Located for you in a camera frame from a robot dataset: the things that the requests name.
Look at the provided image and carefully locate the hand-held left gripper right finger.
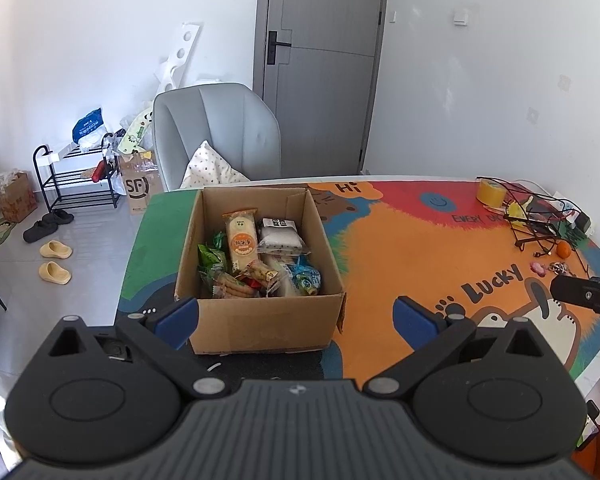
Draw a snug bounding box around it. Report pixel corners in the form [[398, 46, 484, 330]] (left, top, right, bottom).
[[364, 296, 551, 401]]

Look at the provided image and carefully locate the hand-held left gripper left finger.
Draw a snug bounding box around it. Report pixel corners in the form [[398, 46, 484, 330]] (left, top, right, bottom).
[[42, 296, 231, 401]]

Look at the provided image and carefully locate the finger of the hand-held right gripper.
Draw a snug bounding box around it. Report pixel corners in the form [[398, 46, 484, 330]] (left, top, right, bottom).
[[550, 275, 600, 324]]

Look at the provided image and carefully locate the green biscuit packet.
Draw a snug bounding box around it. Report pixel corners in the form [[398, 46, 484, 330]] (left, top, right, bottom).
[[200, 267, 261, 300]]

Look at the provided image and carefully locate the bright green snack packet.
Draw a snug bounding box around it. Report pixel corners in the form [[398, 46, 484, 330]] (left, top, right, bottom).
[[197, 243, 229, 274]]

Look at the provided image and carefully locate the orange pink snack packet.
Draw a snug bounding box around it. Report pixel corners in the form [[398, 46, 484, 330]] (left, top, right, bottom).
[[245, 260, 282, 287]]

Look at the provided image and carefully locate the rice cracker packet orange label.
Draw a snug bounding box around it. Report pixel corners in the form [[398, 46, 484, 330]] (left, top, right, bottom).
[[223, 208, 261, 274]]

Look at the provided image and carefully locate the blue snack packet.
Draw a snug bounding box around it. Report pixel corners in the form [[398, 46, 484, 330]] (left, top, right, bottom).
[[285, 260, 323, 296]]

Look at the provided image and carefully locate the white snack packet black label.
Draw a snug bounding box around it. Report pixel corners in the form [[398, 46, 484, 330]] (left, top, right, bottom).
[[257, 217, 307, 257]]

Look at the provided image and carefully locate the colourful cat printed table mat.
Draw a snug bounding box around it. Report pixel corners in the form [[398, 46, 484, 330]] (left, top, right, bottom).
[[116, 180, 600, 382]]

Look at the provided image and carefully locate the black phone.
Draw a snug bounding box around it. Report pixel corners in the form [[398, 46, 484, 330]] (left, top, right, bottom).
[[575, 399, 600, 454]]

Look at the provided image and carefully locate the yellow slipper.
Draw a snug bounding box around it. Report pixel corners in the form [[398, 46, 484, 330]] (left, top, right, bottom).
[[39, 240, 75, 260], [38, 261, 73, 285]]

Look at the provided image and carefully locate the cardboard box with black logo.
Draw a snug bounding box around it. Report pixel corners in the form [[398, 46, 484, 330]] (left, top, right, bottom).
[[118, 152, 164, 216]]

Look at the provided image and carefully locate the yellow tape roll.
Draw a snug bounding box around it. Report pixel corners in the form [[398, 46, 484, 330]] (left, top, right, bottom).
[[476, 178, 506, 206]]

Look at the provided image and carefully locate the dotted white pillow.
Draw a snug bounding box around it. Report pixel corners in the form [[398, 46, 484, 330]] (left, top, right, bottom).
[[180, 141, 251, 190]]

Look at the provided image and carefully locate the black slipper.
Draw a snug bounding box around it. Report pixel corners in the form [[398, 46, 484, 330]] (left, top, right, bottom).
[[41, 209, 75, 227], [23, 220, 58, 244]]

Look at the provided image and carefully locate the orange chair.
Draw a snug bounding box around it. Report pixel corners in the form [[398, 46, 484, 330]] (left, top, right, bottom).
[[570, 425, 600, 480]]

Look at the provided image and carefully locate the black shoe rack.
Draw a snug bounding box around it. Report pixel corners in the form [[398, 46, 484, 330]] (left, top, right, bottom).
[[33, 132, 124, 212]]

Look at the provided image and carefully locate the white green printed bag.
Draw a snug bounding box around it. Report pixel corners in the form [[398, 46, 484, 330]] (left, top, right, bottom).
[[117, 109, 154, 154]]

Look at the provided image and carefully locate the white plastic bag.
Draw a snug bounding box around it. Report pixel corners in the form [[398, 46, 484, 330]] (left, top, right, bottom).
[[77, 127, 109, 154]]

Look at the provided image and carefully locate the grey chair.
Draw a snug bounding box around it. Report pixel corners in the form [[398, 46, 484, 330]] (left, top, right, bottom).
[[152, 82, 282, 193]]

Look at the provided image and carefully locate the taped cardboard box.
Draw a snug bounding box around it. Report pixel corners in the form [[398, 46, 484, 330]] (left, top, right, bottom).
[[0, 170, 39, 224]]

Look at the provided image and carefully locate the blue plastic bag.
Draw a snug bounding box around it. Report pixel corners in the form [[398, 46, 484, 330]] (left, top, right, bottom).
[[71, 108, 104, 144]]

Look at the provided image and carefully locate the white foam board with holes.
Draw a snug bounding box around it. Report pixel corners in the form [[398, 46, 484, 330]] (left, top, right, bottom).
[[154, 22, 201, 94]]

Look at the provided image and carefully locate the grey door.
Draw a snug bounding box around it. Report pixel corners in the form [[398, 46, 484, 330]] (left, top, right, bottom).
[[253, 0, 391, 182]]

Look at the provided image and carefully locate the black wire stand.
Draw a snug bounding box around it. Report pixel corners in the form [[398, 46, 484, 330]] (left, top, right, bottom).
[[502, 180, 584, 252]]

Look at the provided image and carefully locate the black door handle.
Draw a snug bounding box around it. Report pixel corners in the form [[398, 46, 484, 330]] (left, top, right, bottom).
[[267, 30, 292, 66]]

